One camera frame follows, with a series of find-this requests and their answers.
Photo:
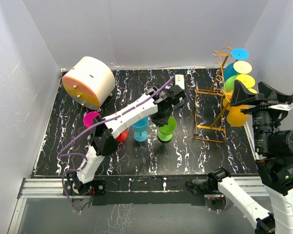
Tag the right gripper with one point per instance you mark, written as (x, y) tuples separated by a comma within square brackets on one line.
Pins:
[(240, 95)]

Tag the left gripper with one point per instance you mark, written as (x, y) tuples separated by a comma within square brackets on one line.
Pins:
[(158, 121)]

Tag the light blue wine glass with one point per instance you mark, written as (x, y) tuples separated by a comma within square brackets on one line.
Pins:
[(140, 129)]

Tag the red wine glass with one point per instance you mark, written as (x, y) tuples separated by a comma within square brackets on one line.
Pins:
[(122, 136)]

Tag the magenta wine glass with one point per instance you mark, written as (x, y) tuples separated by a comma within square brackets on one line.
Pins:
[(90, 119)]

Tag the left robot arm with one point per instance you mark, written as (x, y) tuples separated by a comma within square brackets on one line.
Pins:
[(104, 133)]

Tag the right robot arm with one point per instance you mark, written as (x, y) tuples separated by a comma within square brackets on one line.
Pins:
[(275, 169)]

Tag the upper yellow wine glass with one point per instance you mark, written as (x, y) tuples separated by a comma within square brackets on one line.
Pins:
[(247, 80)]

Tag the yellow wine glass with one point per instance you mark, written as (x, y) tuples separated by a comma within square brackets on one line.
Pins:
[(247, 80), (235, 117)]

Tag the pale green wine glass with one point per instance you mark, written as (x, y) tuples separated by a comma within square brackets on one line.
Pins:
[(242, 67)]

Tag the lower yellow wine glass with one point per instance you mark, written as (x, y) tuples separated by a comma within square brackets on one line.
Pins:
[(235, 117)]

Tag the dark blue wine glass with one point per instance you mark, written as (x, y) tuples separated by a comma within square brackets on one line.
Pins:
[(238, 54)]

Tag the small white box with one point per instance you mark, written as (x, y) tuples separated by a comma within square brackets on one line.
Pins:
[(179, 80)]

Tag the black front base bar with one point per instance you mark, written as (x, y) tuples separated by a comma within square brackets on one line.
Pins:
[(149, 189)]

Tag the white cylindrical drum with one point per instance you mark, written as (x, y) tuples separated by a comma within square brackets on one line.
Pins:
[(89, 82)]

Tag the gold wire glass rack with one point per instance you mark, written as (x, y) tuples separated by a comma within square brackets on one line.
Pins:
[(211, 103)]

